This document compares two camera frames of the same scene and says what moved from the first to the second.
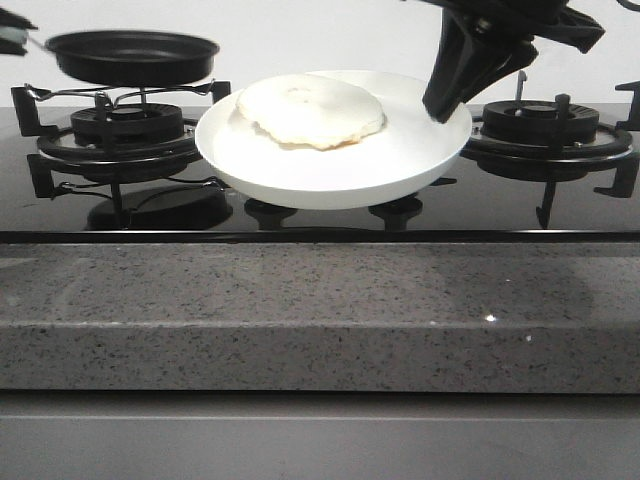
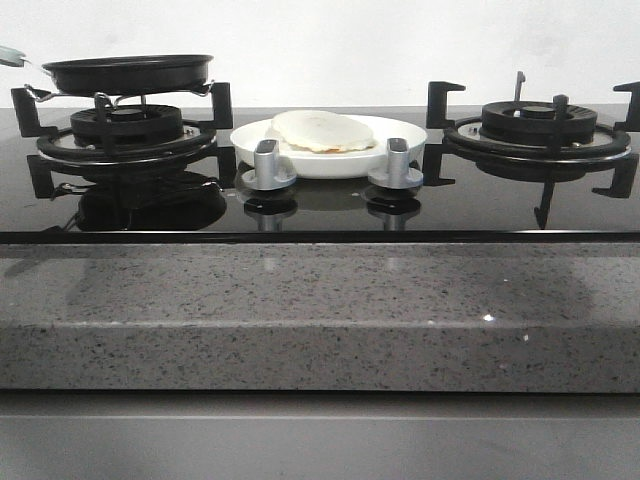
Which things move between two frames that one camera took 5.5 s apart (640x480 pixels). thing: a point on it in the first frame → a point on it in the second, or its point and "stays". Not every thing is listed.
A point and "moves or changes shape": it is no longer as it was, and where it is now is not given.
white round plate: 328,139 moves or changes shape
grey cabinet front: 153,435 stays
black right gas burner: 535,122 stays
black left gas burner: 128,125 stays
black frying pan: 131,58 moves or changes shape
